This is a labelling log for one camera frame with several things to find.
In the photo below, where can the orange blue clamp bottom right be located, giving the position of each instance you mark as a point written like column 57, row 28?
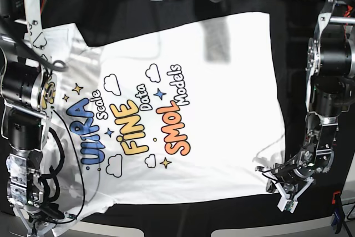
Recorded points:
column 338, row 213

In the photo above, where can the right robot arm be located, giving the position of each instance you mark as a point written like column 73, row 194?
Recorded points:
column 28, row 85

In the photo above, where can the black table cloth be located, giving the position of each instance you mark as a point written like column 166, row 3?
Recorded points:
column 292, row 22

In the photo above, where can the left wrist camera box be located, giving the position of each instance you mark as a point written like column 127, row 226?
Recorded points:
column 287, row 205

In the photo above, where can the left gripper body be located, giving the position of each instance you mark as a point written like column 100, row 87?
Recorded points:
column 294, row 174

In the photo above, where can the white printed t-shirt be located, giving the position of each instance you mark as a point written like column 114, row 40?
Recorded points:
column 176, row 116

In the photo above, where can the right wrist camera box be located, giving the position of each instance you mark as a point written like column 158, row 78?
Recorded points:
column 69, row 217

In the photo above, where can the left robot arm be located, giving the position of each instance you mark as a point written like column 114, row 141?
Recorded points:
column 329, row 93

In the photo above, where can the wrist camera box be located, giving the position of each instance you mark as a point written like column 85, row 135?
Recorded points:
column 69, row 217
column 287, row 205

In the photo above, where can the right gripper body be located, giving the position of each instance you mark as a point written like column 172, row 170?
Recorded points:
column 33, row 192

